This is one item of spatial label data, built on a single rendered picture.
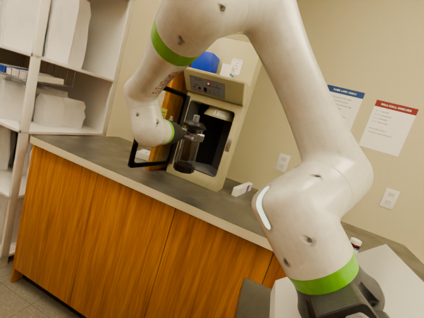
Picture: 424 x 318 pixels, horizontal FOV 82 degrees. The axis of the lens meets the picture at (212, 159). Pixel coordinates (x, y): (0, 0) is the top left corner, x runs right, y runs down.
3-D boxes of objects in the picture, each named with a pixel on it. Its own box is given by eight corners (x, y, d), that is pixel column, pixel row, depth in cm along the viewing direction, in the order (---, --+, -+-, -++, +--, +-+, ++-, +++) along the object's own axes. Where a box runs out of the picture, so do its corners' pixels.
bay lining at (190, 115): (191, 158, 161) (206, 105, 155) (227, 171, 153) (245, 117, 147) (173, 161, 138) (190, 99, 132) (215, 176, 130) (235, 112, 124)
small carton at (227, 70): (222, 78, 122) (226, 66, 121) (231, 80, 120) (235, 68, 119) (219, 76, 117) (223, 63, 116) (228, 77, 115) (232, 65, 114)
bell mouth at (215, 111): (209, 115, 148) (212, 106, 147) (236, 123, 143) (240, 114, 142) (199, 112, 132) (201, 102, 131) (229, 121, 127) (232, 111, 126)
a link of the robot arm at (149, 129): (129, 151, 77) (158, 142, 73) (120, 112, 77) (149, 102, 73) (153, 150, 90) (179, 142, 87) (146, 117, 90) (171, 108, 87)
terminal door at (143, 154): (168, 164, 137) (187, 94, 130) (128, 168, 109) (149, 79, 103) (167, 164, 137) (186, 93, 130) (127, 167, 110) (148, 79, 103)
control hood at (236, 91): (187, 90, 132) (192, 71, 130) (243, 106, 122) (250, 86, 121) (177, 86, 121) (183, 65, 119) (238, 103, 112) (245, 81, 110)
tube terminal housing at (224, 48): (184, 166, 163) (217, 50, 150) (228, 184, 154) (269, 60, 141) (165, 171, 140) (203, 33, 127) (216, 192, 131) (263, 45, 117)
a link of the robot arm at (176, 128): (148, 142, 91) (170, 150, 88) (156, 111, 89) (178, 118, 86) (157, 142, 96) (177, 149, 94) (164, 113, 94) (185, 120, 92)
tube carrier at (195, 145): (179, 162, 124) (189, 121, 119) (198, 169, 121) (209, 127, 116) (168, 165, 114) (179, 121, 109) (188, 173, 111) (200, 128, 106)
